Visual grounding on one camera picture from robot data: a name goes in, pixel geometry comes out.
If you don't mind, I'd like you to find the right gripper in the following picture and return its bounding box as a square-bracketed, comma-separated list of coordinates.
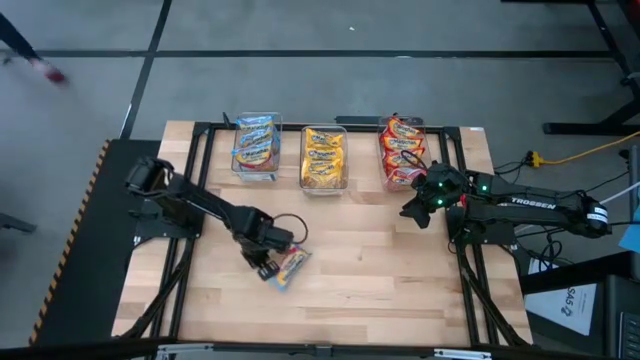
[399, 161, 471, 230]

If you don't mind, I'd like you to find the person's leg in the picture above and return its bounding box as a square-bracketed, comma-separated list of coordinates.
[0, 12, 39, 64]

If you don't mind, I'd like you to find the white paper sign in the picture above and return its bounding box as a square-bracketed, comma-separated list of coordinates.
[523, 257, 599, 337]

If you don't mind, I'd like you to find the silver bracket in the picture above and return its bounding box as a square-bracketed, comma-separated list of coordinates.
[155, 342, 216, 360]
[432, 348, 494, 360]

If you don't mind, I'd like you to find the black power cable loop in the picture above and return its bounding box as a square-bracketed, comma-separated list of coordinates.
[493, 158, 532, 190]

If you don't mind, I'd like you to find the black beam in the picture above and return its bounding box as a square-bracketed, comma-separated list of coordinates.
[0, 335, 640, 360]

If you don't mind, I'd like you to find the clear plastic bin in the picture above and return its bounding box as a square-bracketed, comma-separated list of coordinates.
[230, 111, 284, 182]
[299, 124, 350, 196]
[377, 115, 432, 194]

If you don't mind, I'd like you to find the black aluminium table frame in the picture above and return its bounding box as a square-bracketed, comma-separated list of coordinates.
[119, 119, 535, 351]

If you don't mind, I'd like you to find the black desk leg frame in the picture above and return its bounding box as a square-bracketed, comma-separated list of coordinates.
[501, 0, 640, 137]

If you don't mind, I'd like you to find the black equipment case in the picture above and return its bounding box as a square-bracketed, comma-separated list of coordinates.
[518, 249, 640, 360]

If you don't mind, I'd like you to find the black platform with hazard stripe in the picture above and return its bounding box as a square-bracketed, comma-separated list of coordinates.
[28, 138, 169, 347]

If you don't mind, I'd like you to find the dark floor stand foot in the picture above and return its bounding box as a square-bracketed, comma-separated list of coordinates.
[0, 211, 39, 235]

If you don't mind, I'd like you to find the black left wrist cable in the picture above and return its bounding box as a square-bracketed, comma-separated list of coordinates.
[272, 212, 310, 247]

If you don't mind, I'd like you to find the black coiled cable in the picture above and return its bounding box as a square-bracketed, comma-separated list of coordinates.
[527, 234, 569, 269]

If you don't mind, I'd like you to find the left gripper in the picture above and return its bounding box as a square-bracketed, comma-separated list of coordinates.
[232, 207, 296, 283]

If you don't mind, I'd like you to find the person's foot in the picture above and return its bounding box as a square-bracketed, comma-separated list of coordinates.
[29, 55, 70, 87]

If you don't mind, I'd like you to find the yellow extension cable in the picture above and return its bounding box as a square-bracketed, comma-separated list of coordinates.
[523, 130, 640, 169]

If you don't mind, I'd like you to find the blue paper sheet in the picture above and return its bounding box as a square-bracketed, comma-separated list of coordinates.
[618, 203, 640, 254]

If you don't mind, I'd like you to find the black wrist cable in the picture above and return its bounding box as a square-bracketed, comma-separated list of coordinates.
[272, 212, 310, 247]
[398, 148, 430, 176]

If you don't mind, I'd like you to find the white cable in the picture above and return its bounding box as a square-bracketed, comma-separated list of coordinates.
[597, 180, 640, 207]

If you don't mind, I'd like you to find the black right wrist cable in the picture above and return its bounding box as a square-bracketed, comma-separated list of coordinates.
[398, 148, 430, 176]

